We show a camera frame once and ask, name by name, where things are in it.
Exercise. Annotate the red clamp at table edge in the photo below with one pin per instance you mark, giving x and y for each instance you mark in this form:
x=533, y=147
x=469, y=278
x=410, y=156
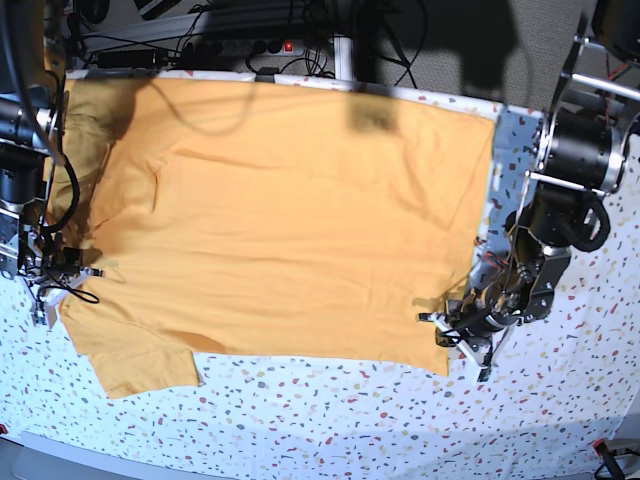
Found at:
x=609, y=463

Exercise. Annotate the black table clamp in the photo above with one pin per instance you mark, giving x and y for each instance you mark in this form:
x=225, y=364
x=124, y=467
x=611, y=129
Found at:
x=266, y=75

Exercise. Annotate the white metal post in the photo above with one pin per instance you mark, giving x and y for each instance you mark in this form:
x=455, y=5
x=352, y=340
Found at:
x=343, y=58

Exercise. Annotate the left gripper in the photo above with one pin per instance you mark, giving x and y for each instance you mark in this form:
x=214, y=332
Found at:
x=470, y=326

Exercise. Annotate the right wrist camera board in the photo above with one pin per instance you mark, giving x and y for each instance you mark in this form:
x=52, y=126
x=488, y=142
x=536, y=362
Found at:
x=43, y=315

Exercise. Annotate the terrazzo patterned table cloth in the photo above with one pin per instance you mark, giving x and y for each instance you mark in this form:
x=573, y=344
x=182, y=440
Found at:
x=560, y=384

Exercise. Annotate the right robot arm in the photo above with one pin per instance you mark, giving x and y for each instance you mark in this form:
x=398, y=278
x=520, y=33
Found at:
x=40, y=191

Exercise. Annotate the yellow T-shirt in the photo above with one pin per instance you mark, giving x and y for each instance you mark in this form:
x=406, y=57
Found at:
x=265, y=220

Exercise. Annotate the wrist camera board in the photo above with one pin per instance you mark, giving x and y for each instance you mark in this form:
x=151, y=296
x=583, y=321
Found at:
x=43, y=315
x=484, y=374

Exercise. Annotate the power strip with red switch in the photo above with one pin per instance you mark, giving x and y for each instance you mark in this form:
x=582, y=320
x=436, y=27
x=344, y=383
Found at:
x=245, y=47

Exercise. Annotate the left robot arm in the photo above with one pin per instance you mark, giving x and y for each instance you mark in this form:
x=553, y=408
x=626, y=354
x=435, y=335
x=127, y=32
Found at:
x=581, y=150

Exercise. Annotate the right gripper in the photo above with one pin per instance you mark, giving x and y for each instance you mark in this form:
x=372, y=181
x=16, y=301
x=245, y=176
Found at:
x=48, y=283

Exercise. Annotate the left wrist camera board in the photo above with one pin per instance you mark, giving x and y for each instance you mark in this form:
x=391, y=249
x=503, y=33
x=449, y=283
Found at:
x=484, y=374

